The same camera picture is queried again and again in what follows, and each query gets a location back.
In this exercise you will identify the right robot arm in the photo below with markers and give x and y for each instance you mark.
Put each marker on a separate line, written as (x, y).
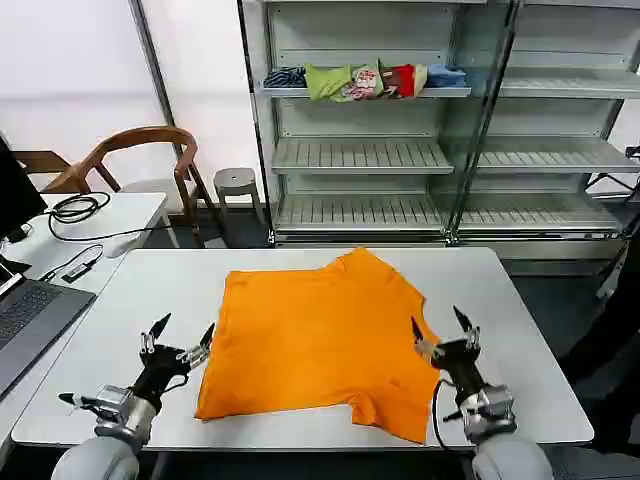
(500, 450)

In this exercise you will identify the black tripod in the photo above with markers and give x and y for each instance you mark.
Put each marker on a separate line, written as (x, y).
(612, 181)

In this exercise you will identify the white flat device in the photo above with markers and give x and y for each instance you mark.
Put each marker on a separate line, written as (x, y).
(9, 282)

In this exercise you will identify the silver USB hub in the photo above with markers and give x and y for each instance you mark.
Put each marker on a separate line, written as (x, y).
(82, 264)

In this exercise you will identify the orange T-shirt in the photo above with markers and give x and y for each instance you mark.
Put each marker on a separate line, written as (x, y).
(310, 340)

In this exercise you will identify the brown wooden chair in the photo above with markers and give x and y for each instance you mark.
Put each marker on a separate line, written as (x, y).
(150, 134)

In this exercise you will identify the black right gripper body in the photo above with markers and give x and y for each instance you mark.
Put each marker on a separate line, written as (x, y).
(460, 367)

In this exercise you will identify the grey round stool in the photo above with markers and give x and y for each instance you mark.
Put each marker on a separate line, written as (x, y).
(235, 178)

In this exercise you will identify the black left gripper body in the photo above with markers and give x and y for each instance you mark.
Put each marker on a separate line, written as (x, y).
(160, 370)

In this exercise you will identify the grey shelf rack with clothes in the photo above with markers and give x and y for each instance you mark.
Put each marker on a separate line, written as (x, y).
(360, 155)

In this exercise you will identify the black computer monitor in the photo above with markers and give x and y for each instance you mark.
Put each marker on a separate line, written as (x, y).
(15, 190)

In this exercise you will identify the empty grey shelf rack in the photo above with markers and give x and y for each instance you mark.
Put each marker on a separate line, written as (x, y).
(550, 155)

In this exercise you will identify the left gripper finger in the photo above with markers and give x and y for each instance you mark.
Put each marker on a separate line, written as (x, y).
(149, 340)
(196, 351)

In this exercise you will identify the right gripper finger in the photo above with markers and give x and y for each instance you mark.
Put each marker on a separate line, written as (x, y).
(424, 346)
(471, 336)

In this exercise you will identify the dark grey laptop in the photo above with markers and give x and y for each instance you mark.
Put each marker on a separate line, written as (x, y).
(35, 312)

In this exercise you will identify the grey window frame post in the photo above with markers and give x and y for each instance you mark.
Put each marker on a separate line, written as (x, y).
(152, 60)

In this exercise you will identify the white computer mouse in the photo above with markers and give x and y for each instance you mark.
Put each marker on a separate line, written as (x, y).
(122, 246)

